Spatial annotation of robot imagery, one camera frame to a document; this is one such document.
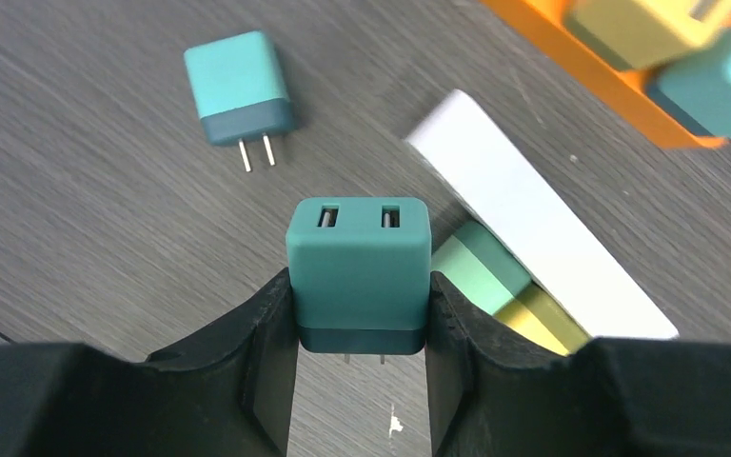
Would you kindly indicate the teal USB charger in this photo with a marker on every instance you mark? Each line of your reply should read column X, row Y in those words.
column 360, row 273
column 240, row 92

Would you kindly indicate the yellow charger left strip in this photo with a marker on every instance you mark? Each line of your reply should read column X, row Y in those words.
column 642, row 34

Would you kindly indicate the green charger on white strip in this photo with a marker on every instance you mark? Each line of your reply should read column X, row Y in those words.
column 480, row 267

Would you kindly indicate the orange power strip left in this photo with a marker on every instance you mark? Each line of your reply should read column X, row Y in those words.
column 541, row 23

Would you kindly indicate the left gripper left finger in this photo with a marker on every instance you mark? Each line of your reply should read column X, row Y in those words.
column 224, row 390

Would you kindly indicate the white power strip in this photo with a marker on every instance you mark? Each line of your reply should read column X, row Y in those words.
column 501, row 189

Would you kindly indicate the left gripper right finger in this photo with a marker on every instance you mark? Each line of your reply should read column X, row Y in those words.
column 491, row 392

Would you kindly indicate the teal charger left strip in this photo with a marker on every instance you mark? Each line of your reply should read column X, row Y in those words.
column 696, row 90

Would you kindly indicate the yellow charger on white strip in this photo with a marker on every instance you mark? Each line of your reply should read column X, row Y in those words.
column 539, row 318

